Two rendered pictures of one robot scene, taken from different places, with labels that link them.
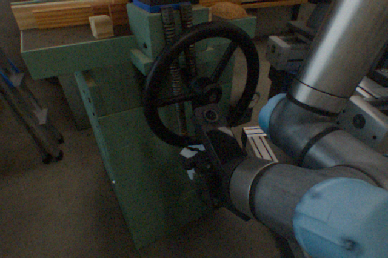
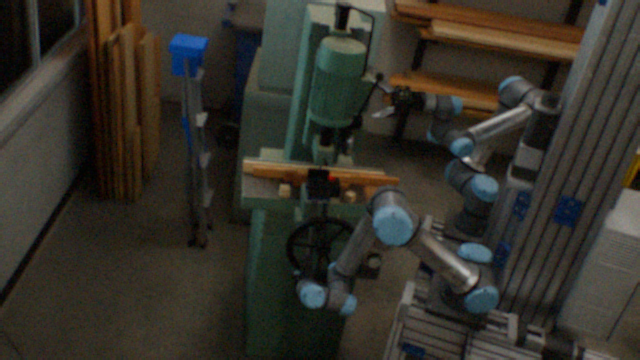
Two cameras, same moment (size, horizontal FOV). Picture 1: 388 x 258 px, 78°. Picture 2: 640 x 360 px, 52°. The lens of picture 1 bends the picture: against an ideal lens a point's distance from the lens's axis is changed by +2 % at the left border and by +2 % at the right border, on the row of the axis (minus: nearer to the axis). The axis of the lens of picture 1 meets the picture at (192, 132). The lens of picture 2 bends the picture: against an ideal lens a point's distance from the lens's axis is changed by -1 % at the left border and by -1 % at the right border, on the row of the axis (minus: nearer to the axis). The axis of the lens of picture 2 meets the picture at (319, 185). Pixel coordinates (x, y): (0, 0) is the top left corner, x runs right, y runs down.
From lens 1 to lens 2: 2.06 m
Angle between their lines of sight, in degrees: 16
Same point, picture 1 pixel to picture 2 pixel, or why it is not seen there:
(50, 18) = (260, 171)
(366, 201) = (312, 288)
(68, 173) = (207, 265)
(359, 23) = (349, 248)
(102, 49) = (280, 202)
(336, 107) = (344, 272)
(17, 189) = (159, 261)
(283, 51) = not seen: hidden behind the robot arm
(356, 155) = (336, 288)
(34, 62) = (246, 201)
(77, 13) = (276, 172)
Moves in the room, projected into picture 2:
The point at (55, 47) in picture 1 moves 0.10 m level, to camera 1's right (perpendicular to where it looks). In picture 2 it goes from (258, 197) to (280, 206)
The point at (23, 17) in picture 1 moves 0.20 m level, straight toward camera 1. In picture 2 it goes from (247, 167) to (251, 194)
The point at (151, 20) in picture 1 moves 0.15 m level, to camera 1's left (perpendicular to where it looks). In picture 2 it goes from (306, 203) to (271, 190)
